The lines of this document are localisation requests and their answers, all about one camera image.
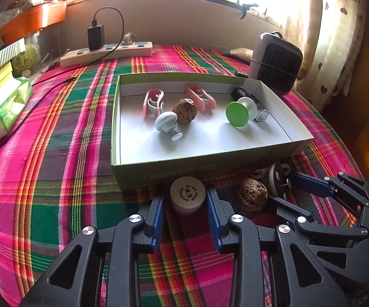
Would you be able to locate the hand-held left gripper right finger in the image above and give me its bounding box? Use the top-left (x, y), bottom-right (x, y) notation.
top-left (206, 187), bottom-right (353, 307)

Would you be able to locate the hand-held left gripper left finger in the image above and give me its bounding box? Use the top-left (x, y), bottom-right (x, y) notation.
top-left (19, 192), bottom-right (166, 307)

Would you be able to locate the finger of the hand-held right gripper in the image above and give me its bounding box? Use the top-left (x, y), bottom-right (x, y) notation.
top-left (288, 172), bottom-right (369, 208)
top-left (269, 196), bottom-right (369, 247)

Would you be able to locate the black and white disc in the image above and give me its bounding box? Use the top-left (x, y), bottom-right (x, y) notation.
top-left (268, 161), bottom-right (292, 199)

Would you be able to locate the white round jar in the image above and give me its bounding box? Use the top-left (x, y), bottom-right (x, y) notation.
top-left (170, 177), bottom-right (207, 215)

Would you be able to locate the green cardboard box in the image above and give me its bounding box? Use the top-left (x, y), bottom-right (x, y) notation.
top-left (111, 72), bottom-right (314, 192)

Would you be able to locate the white mushroom-shaped knob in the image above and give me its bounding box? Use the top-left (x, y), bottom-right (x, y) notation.
top-left (154, 112), bottom-right (183, 142)

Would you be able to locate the smooth brown walnut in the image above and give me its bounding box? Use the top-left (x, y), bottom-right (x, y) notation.
top-left (172, 98), bottom-right (198, 125)

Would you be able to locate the black and clear lighter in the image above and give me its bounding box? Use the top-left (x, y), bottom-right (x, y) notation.
top-left (231, 88), bottom-right (270, 122)

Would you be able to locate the pink plastic clip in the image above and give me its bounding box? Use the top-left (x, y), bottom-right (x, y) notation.
top-left (143, 89), bottom-right (165, 120)
top-left (186, 84), bottom-right (217, 113)

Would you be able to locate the deeply pitted brown walnut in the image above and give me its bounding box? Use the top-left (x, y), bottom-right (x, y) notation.
top-left (238, 179), bottom-right (269, 213)

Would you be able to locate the green and white spool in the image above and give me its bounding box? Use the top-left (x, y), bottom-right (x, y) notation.
top-left (225, 97), bottom-right (258, 125)

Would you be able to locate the plaid tablecloth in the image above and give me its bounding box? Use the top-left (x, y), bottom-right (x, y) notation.
top-left (0, 45), bottom-right (364, 307)

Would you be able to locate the small black and silver heater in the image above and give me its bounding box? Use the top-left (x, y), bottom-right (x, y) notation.
top-left (248, 32), bottom-right (303, 96)

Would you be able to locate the heart-print curtain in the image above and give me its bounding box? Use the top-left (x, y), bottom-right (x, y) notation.
top-left (283, 0), bottom-right (369, 109)

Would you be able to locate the beige tapered object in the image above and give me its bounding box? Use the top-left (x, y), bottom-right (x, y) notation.
top-left (223, 48), bottom-right (254, 61)

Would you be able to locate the beige power strip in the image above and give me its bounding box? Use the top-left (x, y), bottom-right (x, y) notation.
top-left (59, 41), bottom-right (153, 68)

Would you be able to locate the black window latch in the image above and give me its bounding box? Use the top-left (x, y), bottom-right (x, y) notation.
top-left (240, 3), bottom-right (258, 20)

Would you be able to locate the green tissue pack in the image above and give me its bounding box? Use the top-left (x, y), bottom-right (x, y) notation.
top-left (0, 77), bottom-right (34, 149)

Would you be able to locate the black charger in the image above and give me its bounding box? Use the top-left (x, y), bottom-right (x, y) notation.
top-left (87, 24), bottom-right (105, 52)

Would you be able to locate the striped box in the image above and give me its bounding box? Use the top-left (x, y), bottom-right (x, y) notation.
top-left (0, 38), bottom-right (26, 84)

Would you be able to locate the orange tray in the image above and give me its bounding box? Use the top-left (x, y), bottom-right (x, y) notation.
top-left (0, 2), bottom-right (67, 43)

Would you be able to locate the black charging cable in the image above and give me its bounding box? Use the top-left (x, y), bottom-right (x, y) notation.
top-left (0, 6), bottom-right (125, 154)

